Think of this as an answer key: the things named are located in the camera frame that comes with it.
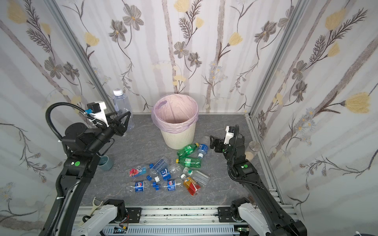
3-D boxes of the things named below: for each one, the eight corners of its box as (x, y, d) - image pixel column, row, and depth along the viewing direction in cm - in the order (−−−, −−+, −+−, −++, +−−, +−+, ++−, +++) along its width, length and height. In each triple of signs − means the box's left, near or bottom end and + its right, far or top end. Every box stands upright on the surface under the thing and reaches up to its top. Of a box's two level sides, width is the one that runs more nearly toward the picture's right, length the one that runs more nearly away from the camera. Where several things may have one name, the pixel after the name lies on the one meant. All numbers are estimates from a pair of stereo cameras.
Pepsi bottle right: (161, 190, 81) (160, 189, 79) (162, 181, 85) (161, 179, 83) (183, 191, 81) (182, 189, 79) (183, 181, 85) (183, 179, 83)
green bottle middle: (176, 168, 92) (175, 164, 88) (176, 160, 95) (176, 156, 91) (201, 168, 92) (201, 164, 88) (200, 160, 96) (201, 156, 91)
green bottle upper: (179, 159, 96) (178, 155, 92) (176, 151, 100) (175, 147, 96) (200, 152, 99) (200, 148, 95) (196, 145, 103) (197, 141, 99)
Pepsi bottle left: (129, 193, 82) (126, 190, 79) (131, 183, 86) (128, 180, 82) (149, 193, 82) (148, 190, 79) (151, 183, 86) (149, 180, 82)
